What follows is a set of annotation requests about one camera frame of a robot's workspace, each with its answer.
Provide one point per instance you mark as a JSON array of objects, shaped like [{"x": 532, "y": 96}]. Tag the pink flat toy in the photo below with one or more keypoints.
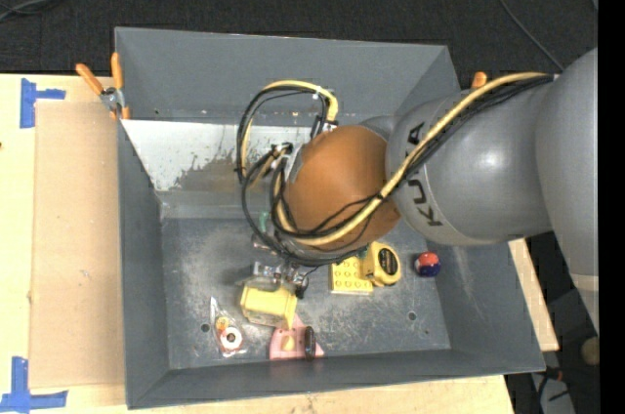
[{"x": 285, "y": 346}]

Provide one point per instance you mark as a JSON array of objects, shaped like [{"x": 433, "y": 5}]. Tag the brown cardboard board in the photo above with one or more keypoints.
[{"x": 73, "y": 246}]

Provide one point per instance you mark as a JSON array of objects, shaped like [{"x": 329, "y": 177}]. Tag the grey metal bin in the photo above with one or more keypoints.
[{"x": 195, "y": 256}]

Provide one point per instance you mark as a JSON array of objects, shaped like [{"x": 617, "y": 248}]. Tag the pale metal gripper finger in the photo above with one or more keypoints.
[
  {"x": 291, "y": 277},
  {"x": 261, "y": 273}
]

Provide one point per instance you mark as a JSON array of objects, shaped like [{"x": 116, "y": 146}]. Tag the clear packet with rings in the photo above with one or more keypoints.
[{"x": 229, "y": 336}]

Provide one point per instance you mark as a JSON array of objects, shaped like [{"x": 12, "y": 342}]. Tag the yellow box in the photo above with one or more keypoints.
[{"x": 268, "y": 304}]

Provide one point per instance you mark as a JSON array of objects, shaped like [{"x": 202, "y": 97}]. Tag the red white blue ball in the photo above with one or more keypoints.
[{"x": 427, "y": 263}]

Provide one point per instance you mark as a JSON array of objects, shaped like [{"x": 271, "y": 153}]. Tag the yellow studded building brick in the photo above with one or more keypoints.
[{"x": 346, "y": 277}]

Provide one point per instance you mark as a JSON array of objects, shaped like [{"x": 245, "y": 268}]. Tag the dark brown small cylinder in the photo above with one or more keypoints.
[{"x": 309, "y": 343}]

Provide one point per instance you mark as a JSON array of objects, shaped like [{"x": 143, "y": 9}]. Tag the yellow tape measure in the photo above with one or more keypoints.
[{"x": 383, "y": 263}]

